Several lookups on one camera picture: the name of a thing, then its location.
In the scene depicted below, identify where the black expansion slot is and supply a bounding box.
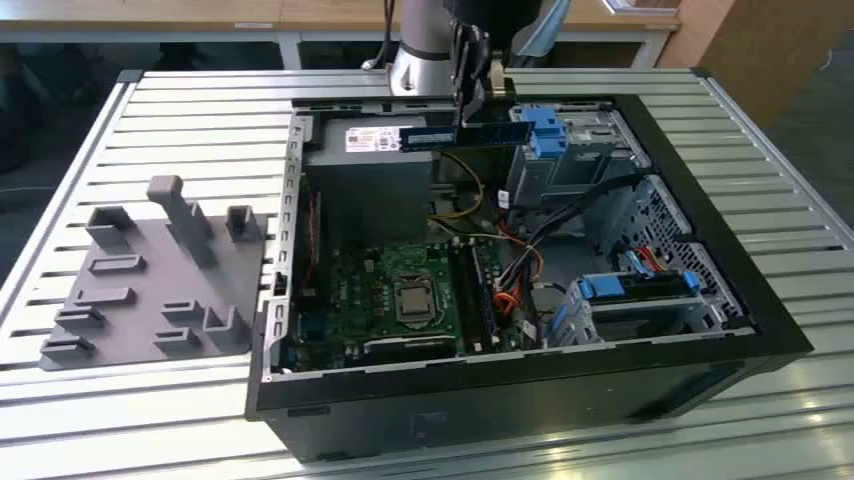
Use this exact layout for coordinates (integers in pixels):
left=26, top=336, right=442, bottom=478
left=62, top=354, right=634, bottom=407
left=362, top=333, right=461, bottom=359

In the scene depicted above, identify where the blue drive carrier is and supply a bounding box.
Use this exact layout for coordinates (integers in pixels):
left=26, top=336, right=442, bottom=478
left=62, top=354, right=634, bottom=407
left=522, top=106, right=569, bottom=157

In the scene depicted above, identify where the white label sticker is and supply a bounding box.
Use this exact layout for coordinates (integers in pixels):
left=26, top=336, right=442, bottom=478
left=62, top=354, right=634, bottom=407
left=344, top=126, right=405, bottom=154

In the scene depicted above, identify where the metal drive cage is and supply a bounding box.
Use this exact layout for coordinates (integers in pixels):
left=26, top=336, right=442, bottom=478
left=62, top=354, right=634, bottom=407
left=508, top=105, right=654, bottom=214

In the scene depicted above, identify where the grey power supply unit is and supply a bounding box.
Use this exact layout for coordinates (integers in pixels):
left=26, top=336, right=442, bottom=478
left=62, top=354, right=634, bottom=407
left=304, top=117, right=437, bottom=247

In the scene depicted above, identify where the wooden cabinet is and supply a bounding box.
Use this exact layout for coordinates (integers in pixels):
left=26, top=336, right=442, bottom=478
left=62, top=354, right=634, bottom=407
left=657, top=0, right=854, bottom=129

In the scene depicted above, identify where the CPU socket with silver CPU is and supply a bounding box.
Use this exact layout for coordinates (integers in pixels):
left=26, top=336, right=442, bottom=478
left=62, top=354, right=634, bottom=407
left=392, top=276, right=441, bottom=330

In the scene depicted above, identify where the green motherboard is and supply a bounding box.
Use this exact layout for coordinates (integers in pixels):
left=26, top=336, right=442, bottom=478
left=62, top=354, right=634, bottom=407
left=292, top=238, right=540, bottom=372

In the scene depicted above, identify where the hard disk in blue carrier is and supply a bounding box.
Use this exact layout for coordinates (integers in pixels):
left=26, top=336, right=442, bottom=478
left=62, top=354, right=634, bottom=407
left=577, top=271, right=701, bottom=303

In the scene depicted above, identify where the grey parts rack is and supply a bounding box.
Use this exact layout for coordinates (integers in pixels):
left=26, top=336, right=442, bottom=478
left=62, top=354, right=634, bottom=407
left=38, top=174, right=270, bottom=372

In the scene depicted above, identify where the black open PC case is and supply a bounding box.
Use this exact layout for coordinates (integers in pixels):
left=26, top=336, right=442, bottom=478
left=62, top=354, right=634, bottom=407
left=245, top=92, right=817, bottom=464

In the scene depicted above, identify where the grey cable with plug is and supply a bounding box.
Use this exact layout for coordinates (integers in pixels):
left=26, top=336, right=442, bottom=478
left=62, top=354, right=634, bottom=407
left=360, top=0, right=402, bottom=71

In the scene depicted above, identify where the yellow wire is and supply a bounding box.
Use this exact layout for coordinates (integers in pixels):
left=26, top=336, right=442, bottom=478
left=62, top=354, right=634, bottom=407
left=430, top=151, right=488, bottom=222

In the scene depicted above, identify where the black cable bundle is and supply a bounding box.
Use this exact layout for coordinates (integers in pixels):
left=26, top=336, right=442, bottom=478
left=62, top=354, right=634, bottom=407
left=498, top=174, right=644, bottom=281

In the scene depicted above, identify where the wooden desk white frame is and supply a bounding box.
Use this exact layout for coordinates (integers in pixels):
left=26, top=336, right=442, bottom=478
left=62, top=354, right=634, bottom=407
left=0, top=0, right=684, bottom=70

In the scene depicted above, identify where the red flat data cable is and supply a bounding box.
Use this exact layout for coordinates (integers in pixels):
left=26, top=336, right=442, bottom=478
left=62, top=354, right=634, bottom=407
left=636, top=246, right=677, bottom=275

